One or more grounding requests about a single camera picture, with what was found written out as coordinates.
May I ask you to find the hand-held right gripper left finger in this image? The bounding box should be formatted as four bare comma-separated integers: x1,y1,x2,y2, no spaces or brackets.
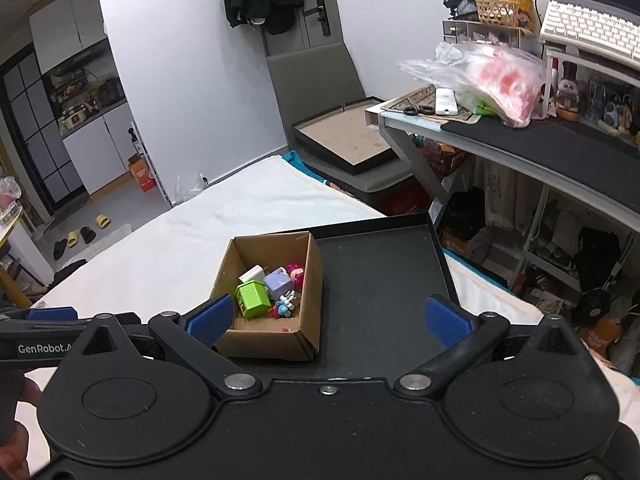
60,294,261,398

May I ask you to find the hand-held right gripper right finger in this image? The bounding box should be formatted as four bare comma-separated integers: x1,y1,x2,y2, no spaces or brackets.
394,294,591,396

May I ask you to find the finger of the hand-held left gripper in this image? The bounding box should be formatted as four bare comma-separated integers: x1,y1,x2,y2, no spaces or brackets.
25,306,80,322

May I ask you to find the green cube toy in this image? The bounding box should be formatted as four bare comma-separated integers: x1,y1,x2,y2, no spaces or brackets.
235,281,273,319

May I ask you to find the blue and red crab figurine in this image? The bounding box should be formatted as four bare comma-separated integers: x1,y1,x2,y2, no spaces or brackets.
270,292,296,318

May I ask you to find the purple cube toy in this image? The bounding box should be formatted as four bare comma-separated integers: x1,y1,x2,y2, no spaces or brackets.
263,270,296,301

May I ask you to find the black shallow tray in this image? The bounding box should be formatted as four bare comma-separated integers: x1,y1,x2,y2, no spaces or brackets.
210,212,463,382

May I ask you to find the person's left hand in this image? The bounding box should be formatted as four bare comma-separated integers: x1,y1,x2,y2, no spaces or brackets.
0,379,47,466

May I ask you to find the white bed blanket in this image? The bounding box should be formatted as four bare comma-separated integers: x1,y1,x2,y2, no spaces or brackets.
15,154,640,461

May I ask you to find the yellow round table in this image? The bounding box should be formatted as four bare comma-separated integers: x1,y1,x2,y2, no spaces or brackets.
0,205,33,308

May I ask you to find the black bag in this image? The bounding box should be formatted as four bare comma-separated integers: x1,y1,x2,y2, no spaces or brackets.
575,227,621,291
442,192,486,241

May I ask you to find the clear glass container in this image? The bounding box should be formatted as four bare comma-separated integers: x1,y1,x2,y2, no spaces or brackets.
0,177,23,231

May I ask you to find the crumpled clear plastic bag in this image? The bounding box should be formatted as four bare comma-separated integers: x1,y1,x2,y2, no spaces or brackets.
175,167,211,203

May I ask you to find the white patterned cloth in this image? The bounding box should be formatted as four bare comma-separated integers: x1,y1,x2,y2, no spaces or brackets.
482,157,546,231

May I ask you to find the black fan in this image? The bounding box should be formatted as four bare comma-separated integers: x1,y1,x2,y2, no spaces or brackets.
570,290,611,328

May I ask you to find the orange cardboard box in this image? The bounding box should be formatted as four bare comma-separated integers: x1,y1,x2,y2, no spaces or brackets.
127,152,157,193

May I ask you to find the red plastic basket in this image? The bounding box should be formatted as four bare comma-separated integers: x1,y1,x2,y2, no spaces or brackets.
417,142,471,177

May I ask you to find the white lower cabinet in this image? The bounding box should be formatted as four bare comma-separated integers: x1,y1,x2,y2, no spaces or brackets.
62,105,138,196

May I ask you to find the white cabinet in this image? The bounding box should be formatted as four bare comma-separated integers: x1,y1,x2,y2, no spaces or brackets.
29,0,108,76
62,105,138,196

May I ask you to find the blue patterned cloth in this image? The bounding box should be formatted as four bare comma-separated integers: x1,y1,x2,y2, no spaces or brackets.
282,150,361,196

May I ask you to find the black framed sliding door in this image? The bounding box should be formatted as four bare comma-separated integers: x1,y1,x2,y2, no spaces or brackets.
0,42,86,221

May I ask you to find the black desk mat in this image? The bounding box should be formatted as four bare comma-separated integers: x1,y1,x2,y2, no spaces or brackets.
440,117,640,201

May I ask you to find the black framed cardboard tray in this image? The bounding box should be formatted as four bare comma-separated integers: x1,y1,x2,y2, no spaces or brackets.
290,95,401,177

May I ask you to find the white remote control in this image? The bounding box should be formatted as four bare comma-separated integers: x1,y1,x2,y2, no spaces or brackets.
435,88,458,115

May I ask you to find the brown patterned mat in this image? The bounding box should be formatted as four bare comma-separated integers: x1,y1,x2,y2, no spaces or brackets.
387,85,483,125

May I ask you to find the panda figurine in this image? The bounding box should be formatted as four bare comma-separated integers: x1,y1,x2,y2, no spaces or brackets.
556,77,581,121

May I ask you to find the grey chair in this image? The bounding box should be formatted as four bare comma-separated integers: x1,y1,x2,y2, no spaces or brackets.
265,42,416,196

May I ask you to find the dark cartoon figurine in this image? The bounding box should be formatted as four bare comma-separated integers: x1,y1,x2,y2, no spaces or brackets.
617,92,640,136

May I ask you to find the white drawer organizer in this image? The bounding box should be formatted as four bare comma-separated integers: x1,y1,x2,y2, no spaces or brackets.
441,17,543,56

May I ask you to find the white upper cabinet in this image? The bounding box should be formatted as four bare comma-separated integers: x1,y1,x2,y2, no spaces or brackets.
29,0,108,76

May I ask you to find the white desk shelf riser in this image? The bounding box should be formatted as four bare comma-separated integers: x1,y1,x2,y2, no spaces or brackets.
542,42,640,121

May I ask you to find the wicker basket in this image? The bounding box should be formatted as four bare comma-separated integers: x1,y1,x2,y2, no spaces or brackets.
474,0,521,27

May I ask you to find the yellow cartoon box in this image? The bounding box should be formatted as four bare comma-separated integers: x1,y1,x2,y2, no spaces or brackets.
502,0,539,31

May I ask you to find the white keyboard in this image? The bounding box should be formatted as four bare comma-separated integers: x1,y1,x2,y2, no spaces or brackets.
540,0,640,58

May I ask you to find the white frame desk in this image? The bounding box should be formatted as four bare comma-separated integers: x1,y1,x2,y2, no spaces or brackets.
364,95,640,306

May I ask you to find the black door handle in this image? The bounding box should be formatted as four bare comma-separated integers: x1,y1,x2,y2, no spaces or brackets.
315,0,333,37

